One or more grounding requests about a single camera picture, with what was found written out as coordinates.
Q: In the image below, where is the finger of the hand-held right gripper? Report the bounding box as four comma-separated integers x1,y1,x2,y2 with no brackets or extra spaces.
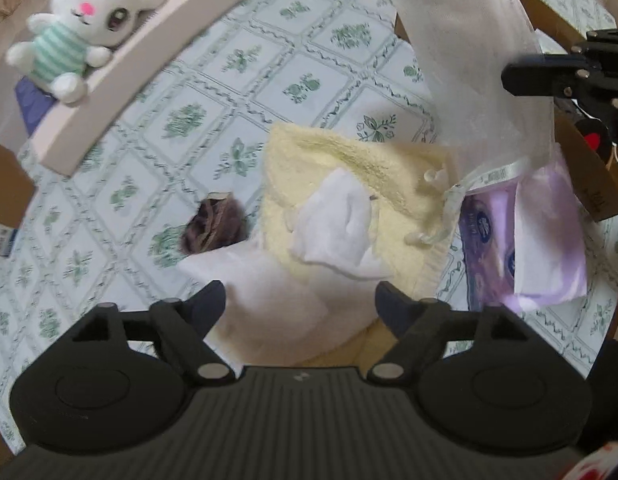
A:
501,30,618,148

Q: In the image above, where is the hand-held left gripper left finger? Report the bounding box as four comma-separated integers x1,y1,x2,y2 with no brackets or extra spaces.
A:
69,280,236,386

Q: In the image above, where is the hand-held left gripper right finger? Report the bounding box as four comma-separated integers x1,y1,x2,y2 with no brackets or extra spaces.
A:
366,281,534,386

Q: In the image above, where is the white paper towel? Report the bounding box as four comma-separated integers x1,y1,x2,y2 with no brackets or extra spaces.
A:
178,245,331,357

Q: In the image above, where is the black cloth with red heart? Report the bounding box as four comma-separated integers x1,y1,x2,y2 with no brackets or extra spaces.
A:
571,110,618,167

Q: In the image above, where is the white mesh drawstring bag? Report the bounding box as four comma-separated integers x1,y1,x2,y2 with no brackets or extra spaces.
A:
374,0,560,247

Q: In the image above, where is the brown hair scrunchie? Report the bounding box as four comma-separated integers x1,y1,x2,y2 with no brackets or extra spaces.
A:
181,191,249,256

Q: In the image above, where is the small white cloth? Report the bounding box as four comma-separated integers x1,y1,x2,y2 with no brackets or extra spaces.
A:
288,167,393,281

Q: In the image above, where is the pale yellow towel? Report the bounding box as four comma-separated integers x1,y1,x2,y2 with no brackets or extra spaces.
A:
259,124,458,361

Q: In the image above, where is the purple tissue pack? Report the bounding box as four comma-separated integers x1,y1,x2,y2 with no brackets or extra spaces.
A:
456,162,589,314

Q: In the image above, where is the small closed cardboard box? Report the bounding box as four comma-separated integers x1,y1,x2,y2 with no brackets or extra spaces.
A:
0,137,38,259

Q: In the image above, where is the white flat box blue top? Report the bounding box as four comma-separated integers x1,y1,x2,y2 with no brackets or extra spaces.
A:
14,0,251,177

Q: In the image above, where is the red white printed fabric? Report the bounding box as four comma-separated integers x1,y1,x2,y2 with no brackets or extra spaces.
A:
554,439,618,480

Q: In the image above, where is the white rabbit plush toy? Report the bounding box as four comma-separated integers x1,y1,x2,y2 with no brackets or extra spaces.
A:
4,0,168,106

